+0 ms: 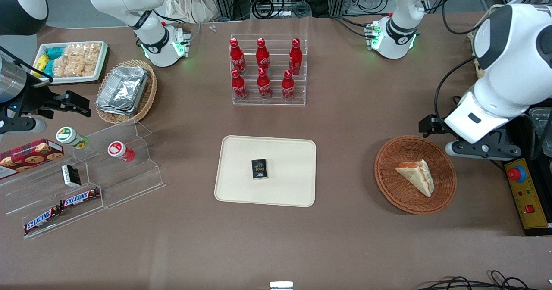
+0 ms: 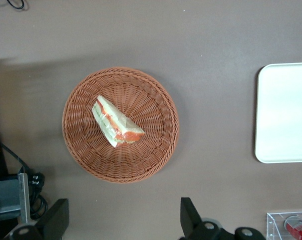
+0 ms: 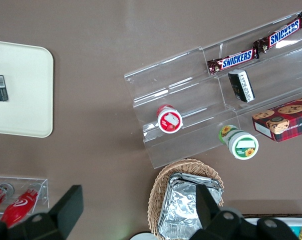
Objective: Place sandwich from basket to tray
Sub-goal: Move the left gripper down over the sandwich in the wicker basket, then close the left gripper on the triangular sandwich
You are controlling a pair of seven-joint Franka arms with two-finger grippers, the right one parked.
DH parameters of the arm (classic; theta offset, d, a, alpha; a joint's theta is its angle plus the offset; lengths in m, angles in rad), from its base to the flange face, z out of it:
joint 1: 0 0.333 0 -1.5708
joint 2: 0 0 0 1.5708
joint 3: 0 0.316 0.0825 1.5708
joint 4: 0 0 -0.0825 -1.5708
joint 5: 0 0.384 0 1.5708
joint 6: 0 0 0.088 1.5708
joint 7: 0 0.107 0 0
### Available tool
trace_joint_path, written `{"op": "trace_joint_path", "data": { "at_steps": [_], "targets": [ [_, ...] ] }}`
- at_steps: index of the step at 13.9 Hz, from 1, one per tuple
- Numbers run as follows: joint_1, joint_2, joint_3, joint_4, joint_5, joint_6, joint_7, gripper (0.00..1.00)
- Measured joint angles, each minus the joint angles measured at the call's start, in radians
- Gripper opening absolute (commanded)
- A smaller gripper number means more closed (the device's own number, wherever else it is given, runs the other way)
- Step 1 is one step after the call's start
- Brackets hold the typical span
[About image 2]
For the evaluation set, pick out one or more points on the round brown wicker basket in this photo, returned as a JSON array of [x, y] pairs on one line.
[[150, 155]]

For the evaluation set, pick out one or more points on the clear acrylic box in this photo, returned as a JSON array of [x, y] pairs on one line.
[[272, 225]]

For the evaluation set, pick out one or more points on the white plastic tray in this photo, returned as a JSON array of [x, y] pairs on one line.
[[283, 112]]

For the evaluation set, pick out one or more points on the plastic-wrapped triangle sandwich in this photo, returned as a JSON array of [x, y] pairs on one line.
[[115, 122]]

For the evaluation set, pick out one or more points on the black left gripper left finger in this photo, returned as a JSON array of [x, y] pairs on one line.
[[54, 222]]

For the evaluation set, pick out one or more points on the grey metal clamp bracket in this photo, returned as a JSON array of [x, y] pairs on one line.
[[24, 197]]

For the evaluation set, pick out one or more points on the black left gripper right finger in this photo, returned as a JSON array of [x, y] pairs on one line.
[[190, 220]]

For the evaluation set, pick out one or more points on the red drink can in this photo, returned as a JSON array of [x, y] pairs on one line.
[[297, 227]]

